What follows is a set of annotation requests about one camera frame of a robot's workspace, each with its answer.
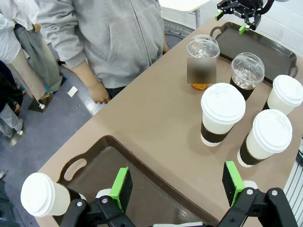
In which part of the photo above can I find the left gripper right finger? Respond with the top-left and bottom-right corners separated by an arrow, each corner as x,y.
217,161 -> 298,227

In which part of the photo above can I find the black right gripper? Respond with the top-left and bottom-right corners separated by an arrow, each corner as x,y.
214,0 -> 263,35

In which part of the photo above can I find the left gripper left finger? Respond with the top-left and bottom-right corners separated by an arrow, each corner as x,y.
60,166 -> 137,227

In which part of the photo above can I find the clear domed-lid iced drink cup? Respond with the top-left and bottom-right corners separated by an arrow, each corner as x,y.
186,34 -> 221,91
229,52 -> 265,101

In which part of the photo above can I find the white lidded paper coffee cup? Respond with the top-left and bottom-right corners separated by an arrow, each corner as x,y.
20,172 -> 87,218
237,109 -> 293,168
200,82 -> 246,147
262,74 -> 303,116

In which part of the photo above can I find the person's right forearm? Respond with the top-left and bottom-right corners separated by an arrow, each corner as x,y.
62,61 -> 101,87

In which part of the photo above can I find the brown plastic serving tray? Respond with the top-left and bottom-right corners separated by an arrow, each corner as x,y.
209,21 -> 299,83
56,135 -> 220,227

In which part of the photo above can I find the person's right hand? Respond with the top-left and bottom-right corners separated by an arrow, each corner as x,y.
88,81 -> 111,105

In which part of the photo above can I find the white table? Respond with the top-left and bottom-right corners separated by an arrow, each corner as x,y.
159,0 -> 212,29

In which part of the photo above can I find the person in grey hoodie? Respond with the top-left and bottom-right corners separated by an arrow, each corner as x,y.
35,0 -> 166,99

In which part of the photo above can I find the mannequin in white shirt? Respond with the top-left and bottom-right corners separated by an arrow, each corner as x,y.
0,13 -> 52,102

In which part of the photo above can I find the mannequin in black coat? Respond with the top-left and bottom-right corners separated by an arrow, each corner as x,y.
0,60 -> 24,139

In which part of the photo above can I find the mannequin in white jacket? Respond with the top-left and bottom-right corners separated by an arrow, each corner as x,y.
0,0 -> 64,93

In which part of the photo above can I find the black right arm hose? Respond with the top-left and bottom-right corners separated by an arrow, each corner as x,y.
255,0 -> 276,15

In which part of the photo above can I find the silver aluminium frame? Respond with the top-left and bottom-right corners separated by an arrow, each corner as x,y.
283,141 -> 303,227

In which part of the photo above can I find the black floor cable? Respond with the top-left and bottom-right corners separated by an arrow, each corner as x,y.
163,23 -> 190,40

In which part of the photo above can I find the metal mannequin base plate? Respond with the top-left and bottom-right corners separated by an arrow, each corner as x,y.
27,93 -> 54,114
4,131 -> 24,148

